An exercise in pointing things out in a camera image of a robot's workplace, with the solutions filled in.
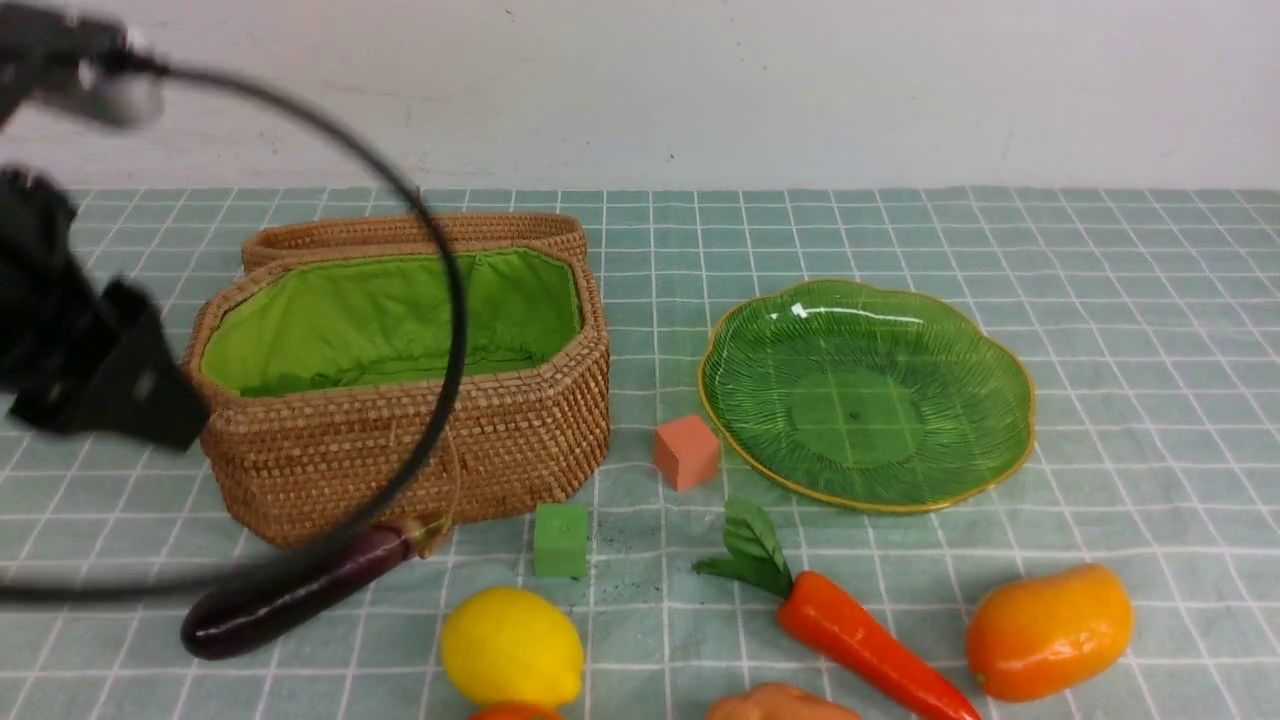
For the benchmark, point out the wicker basket lid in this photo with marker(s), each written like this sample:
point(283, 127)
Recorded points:
point(559, 232)

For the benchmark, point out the yellow lemon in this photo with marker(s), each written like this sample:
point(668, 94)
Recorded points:
point(509, 645)

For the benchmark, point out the orange yellow mango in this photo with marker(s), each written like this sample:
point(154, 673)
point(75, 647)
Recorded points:
point(1044, 635)

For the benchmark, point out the woven wicker basket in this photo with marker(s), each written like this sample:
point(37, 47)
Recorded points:
point(322, 374)

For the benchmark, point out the dark purple eggplant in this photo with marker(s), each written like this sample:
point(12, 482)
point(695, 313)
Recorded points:
point(230, 622)

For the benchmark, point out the orange carrot with leaves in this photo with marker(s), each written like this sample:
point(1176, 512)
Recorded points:
point(822, 616)

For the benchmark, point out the green glass plate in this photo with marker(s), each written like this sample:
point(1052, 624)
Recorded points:
point(868, 399)

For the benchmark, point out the green checkered tablecloth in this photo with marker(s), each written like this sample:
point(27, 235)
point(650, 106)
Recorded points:
point(1147, 318)

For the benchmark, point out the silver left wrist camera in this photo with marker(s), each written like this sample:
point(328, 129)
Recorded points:
point(82, 65)

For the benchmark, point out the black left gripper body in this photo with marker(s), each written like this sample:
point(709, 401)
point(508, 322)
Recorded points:
point(40, 290)

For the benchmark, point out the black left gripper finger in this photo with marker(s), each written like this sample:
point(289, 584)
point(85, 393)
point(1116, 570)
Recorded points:
point(104, 365)

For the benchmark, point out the orange persimmon with green top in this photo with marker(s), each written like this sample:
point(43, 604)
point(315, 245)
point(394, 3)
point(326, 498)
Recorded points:
point(514, 711)

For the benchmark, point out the tan potato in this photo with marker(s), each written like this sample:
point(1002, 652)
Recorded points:
point(777, 701)

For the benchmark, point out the green foam cube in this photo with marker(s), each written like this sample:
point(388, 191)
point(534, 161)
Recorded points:
point(560, 540)

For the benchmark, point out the salmon pink foam cube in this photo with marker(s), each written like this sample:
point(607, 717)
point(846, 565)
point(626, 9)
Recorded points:
point(686, 452)

